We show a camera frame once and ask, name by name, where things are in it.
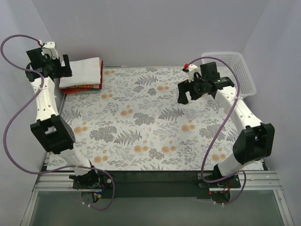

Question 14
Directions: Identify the white t shirt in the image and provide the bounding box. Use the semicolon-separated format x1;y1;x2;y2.
58;57;102;89

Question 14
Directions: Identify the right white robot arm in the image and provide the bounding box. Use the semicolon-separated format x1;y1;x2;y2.
178;62;275;187

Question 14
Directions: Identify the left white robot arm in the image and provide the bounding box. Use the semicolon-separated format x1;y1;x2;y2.
25;42;100;188

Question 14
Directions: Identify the folded red t shirt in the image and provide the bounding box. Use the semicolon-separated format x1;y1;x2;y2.
60;60;104;95

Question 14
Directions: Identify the white plastic mesh basket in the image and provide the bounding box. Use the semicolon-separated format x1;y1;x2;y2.
202;52;256;98

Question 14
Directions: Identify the floral patterned table mat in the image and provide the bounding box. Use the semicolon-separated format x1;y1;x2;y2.
61;68;238;170

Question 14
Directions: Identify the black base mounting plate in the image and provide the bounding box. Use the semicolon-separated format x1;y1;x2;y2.
69;171;241;201

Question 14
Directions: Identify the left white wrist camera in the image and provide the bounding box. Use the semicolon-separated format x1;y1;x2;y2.
38;40;60;61

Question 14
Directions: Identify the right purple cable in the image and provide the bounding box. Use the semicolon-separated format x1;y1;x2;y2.
183;56;247;206

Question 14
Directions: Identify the purple cable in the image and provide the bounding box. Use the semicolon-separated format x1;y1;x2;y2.
183;56;247;206
0;34;117;211

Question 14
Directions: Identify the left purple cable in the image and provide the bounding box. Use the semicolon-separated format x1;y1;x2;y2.
0;34;117;211

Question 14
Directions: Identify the aluminium extrusion rail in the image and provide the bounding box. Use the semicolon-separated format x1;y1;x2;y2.
21;171;293;226

